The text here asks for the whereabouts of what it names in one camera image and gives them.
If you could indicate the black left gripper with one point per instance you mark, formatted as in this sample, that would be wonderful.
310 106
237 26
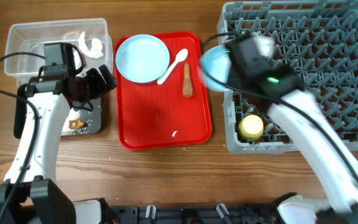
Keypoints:
99 88

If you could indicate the white rice pile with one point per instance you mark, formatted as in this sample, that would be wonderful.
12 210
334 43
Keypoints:
92 120

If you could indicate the brown food scrap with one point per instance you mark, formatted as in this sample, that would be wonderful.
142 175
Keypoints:
76 124

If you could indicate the light blue plate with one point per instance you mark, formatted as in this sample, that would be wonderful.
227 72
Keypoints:
142 58

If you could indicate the white plastic spoon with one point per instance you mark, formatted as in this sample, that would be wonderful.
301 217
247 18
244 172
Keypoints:
180 57

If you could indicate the orange carrot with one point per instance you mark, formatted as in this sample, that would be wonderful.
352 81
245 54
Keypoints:
187 84

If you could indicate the small light blue bowl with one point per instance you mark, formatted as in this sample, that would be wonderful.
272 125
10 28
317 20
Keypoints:
217 63

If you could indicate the yellow plastic cup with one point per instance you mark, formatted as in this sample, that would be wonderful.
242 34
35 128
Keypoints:
251 127

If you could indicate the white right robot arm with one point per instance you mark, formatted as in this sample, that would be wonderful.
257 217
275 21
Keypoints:
296 111

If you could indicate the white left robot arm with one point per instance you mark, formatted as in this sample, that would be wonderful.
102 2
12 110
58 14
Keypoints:
29 193

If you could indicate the grey dishwasher rack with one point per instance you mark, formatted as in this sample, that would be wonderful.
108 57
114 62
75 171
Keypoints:
319 39

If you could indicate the black tray bin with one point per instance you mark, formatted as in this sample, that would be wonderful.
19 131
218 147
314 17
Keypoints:
95 109

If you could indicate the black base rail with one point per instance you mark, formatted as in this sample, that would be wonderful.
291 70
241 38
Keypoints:
262 213

